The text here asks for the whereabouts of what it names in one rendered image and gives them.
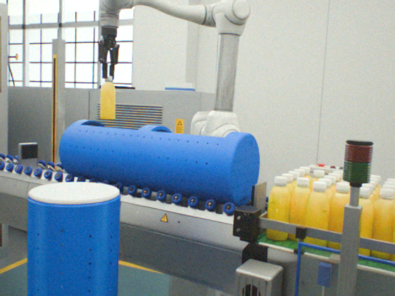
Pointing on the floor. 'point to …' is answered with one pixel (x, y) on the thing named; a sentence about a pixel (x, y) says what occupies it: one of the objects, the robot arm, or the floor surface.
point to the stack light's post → (349, 250)
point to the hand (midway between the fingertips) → (108, 71)
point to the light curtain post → (57, 97)
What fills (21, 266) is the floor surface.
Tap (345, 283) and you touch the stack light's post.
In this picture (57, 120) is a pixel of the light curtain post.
